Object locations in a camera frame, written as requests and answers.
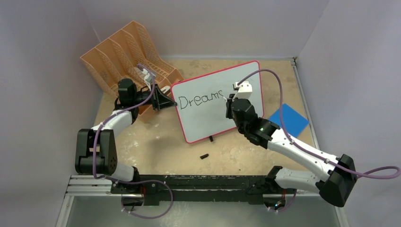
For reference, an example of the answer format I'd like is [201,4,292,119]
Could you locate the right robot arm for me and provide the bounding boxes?
[226,94,357,207]

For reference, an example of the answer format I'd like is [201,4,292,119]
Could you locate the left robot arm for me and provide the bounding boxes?
[75,79,177,193]

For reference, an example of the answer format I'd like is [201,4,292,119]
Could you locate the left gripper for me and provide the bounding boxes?
[132,84,176,111]

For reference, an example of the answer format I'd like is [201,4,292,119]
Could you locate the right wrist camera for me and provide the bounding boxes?
[233,80,253,99]

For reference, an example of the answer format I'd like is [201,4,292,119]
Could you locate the purple cable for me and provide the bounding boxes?
[92,63,174,220]
[236,69,401,214]

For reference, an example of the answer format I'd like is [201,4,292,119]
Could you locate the blue notebook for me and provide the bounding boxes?
[282,104,309,137]

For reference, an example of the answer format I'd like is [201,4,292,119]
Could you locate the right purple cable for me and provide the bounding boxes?
[236,69,401,214]

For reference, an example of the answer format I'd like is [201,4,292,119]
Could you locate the peach plastic file organizer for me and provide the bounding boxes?
[80,21,184,99]

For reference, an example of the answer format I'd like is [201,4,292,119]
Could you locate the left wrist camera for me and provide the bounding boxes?
[141,69,156,90]

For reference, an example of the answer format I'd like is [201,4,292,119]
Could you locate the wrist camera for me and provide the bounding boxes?
[233,80,253,99]
[141,69,156,90]

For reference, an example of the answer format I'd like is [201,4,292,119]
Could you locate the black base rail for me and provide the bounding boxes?
[111,175,295,206]

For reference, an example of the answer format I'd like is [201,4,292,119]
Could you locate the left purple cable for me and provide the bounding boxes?
[92,63,174,220]

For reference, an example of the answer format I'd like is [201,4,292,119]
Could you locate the pink-framed whiteboard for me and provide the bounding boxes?
[171,61,260,143]

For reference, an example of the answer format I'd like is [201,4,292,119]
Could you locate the white stapler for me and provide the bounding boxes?
[161,86,171,93]

